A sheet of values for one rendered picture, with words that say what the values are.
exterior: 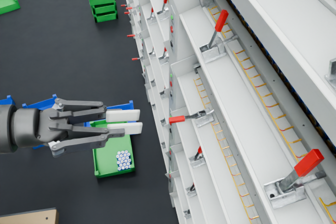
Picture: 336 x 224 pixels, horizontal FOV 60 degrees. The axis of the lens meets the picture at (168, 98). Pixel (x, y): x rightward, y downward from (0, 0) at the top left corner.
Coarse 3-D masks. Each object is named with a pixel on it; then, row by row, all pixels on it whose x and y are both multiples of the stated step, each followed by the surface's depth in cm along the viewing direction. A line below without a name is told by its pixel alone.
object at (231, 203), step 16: (176, 64) 74; (192, 64) 75; (192, 80) 74; (192, 96) 71; (192, 112) 69; (208, 128) 64; (208, 144) 62; (224, 144) 61; (208, 160) 60; (224, 160) 59; (224, 176) 57; (224, 192) 55; (240, 192) 54; (224, 208) 53; (240, 208) 52
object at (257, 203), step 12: (204, 84) 69; (204, 96) 69; (216, 108) 64; (216, 132) 62; (228, 132) 60; (228, 144) 58; (228, 156) 58; (240, 156) 56; (228, 168) 57; (240, 168) 54; (252, 192) 51; (252, 204) 51; (264, 216) 48
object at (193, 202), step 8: (176, 144) 101; (176, 152) 105; (184, 152) 104; (176, 160) 103; (184, 160) 102; (184, 168) 100; (184, 176) 98; (184, 184) 97; (192, 184) 91; (192, 192) 92; (192, 200) 92; (192, 208) 91; (200, 208) 90; (192, 216) 90; (200, 216) 89
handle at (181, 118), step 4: (176, 116) 64; (180, 116) 64; (184, 116) 64; (188, 116) 64; (192, 116) 65; (196, 116) 65; (168, 120) 64; (172, 120) 63; (176, 120) 63; (180, 120) 64; (184, 120) 64
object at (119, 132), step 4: (120, 128) 59; (108, 132) 57; (112, 132) 58; (116, 132) 58; (120, 132) 58; (124, 132) 58; (108, 136) 58; (112, 136) 58; (116, 136) 58; (120, 136) 59; (100, 144) 56; (104, 144) 57
